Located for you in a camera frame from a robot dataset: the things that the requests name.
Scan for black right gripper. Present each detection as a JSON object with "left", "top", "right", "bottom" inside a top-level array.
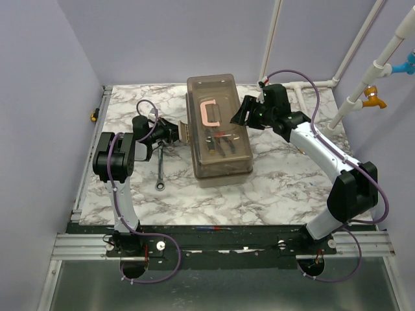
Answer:
[{"left": 230, "top": 96, "right": 274, "bottom": 131}]

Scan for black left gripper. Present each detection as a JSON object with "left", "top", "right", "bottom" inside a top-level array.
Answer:
[{"left": 148, "top": 117, "right": 191, "bottom": 144}]

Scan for translucent brown tool box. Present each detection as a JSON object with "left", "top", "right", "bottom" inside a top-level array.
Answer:
[{"left": 185, "top": 74, "right": 254, "bottom": 188}]

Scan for orange black needle-nose pliers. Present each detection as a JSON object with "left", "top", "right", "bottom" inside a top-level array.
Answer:
[{"left": 215, "top": 135, "right": 236, "bottom": 157}]

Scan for yellow black handled screwdriver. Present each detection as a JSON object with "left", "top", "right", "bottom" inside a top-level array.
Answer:
[{"left": 205, "top": 128, "right": 216, "bottom": 154}]

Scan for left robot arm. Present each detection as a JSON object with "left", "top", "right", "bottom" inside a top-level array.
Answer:
[{"left": 93, "top": 115, "right": 179, "bottom": 256}]

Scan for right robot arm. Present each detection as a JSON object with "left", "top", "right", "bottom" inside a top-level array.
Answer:
[{"left": 230, "top": 84, "right": 378, "bottom": 254}]

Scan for silver ratchet combination wrench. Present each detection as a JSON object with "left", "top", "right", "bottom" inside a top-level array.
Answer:
[{"left": 155, "top": 146, "right": 165, "bottom": 191}]

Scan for yellow black screwdriver at edge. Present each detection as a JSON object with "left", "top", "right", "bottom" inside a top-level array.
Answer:
[{"left": 90, "top": 108, "right": 100, "bottom": 122}]

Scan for yellow brass tap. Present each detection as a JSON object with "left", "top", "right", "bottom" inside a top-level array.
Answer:
[{"left": 362, "top": 86, "right": 387, "bottom": 109}]

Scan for blue pipe fitting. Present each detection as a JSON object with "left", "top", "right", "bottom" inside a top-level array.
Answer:
[{"left": 390, "top": 49, "right": 415, "bottom": 75}]

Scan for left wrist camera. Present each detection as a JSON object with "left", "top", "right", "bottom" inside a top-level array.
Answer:
[{"left": 147, "top": 109, "right": 159, "bottom": 122}]

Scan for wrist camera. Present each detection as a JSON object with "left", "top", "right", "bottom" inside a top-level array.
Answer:
[
  {"left": 147, "top": 109, "right": 159, "bottom": 122},
  {"left": 257, "top": 76, "right": 269, "bottom": 89}
]

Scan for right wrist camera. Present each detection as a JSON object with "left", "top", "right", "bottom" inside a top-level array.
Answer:
[{"left": 257, "top": 76, "right": 269, "bottom": 89}]

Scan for black mounting rail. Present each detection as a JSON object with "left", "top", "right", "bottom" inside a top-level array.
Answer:
[{"left": 53, "top": 223, "right": 394, "bottom": 271}]

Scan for white pvc pipe frame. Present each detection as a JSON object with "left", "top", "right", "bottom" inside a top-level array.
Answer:
[{"left": 257, "top": 0, "right": 415, "bottom": 130}]

